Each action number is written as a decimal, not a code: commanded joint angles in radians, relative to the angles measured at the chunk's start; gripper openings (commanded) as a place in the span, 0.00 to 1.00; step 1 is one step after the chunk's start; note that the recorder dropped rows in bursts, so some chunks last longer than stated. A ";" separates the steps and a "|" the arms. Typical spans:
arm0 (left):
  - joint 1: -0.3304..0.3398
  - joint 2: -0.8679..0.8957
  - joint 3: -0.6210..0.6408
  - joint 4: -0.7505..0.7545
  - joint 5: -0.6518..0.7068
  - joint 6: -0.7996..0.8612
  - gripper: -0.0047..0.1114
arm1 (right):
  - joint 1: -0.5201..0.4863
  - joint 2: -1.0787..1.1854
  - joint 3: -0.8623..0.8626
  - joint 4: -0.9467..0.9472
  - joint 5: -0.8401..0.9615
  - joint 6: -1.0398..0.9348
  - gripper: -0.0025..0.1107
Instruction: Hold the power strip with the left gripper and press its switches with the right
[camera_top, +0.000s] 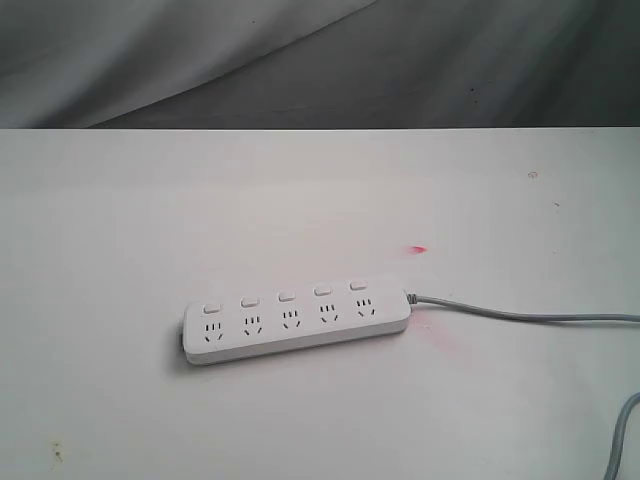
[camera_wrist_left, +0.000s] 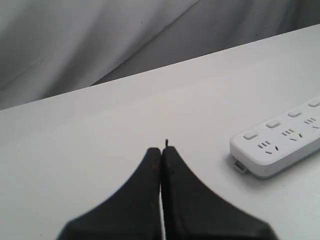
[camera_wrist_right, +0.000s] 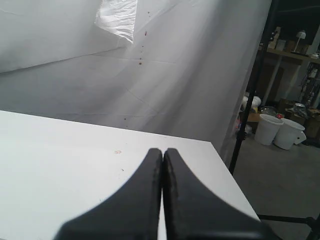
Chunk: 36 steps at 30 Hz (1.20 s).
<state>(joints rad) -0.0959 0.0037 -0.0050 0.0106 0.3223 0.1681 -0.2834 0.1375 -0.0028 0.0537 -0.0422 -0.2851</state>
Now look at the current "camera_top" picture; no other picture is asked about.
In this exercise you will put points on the white five-outlet power strip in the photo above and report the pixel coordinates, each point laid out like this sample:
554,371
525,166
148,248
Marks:
238,325

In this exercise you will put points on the grey backdrop cloth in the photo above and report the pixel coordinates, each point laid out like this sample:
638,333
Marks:
319,64

